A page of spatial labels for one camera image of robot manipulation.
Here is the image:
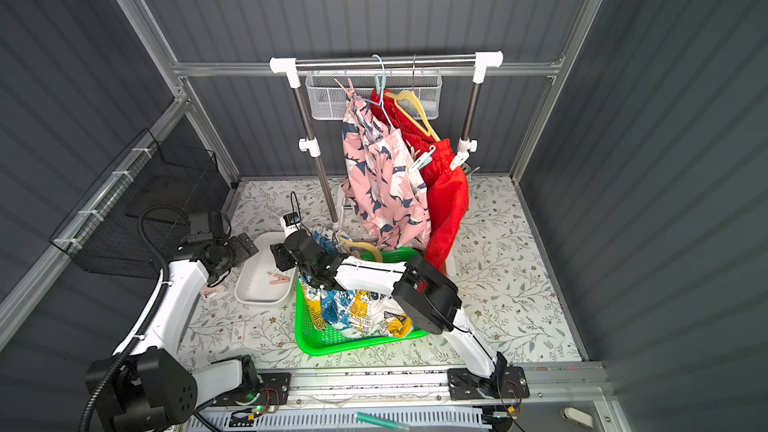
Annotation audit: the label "pink clothespin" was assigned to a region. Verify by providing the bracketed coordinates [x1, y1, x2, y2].
[269, 272, 291, 285]

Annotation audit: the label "blue yellow white printed shorts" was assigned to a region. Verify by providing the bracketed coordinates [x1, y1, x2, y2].
[299, 231, 415, 338]

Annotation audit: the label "yellow hanger of printed shorts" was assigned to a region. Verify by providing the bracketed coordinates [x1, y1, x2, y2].
[335, 234, 384, 263]

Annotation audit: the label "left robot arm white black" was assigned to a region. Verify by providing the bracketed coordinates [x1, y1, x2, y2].
[78, 234, 262, 431]

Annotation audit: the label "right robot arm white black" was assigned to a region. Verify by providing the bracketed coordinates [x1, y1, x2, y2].
[270, 229, 507, 384]

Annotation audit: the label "pink navy patterned shorts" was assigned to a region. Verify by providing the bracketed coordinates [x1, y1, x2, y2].
[341, 87, 432, 250]

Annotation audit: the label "red shorts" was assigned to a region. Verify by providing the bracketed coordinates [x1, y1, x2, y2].
[372, 91, 469, 271]

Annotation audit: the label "yellow hanger of red shorts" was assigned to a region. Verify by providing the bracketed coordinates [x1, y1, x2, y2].
[380, 68, 440, 143]

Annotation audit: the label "white clothespin on red shorts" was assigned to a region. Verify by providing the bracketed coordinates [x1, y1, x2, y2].
[450, 151, 470, 170]

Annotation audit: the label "white plastic tray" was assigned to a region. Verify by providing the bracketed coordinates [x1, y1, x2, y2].
[234, 232, 296, 307]

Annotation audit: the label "green plastic basket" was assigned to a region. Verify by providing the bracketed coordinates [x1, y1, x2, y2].
[295, 272, 427, 357]

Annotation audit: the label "steel clothes rack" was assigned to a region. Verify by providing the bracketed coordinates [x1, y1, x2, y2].
[269, 51, 504, 229]

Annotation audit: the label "light green clothespin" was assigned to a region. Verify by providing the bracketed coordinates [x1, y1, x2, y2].
[409, 144, 436, 172]

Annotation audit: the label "green marker pen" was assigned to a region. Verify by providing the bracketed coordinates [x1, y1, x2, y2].
[355, 412, 410, 431]

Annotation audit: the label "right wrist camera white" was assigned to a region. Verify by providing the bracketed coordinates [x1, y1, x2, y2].
[280, 212, 302, 237]

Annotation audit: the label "black wire wall basket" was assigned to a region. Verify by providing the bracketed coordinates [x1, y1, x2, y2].
[49, 132, 229, 279]

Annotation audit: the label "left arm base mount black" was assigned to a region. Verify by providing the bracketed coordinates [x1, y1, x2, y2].
[216, 372, 292, 407]

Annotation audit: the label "white wire mesh basket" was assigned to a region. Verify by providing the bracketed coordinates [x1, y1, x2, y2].
[304, 69, 443, 121]

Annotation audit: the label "light blue wire hanger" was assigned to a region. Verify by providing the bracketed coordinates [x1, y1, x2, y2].
[372, 54, 394, 132]

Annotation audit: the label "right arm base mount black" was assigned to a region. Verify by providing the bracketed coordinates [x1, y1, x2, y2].
[447, 366, 530, 401]

